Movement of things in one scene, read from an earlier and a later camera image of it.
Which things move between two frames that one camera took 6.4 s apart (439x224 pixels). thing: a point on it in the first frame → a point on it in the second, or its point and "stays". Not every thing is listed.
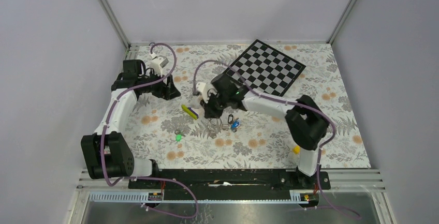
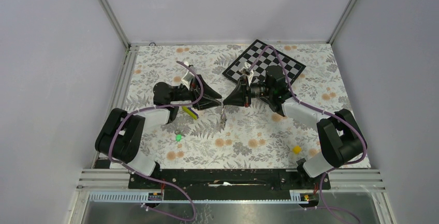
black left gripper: (167, 90) → (195, 94)
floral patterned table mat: (176, 134) stays
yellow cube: (296, 149) stays
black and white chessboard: (265, 69) stays
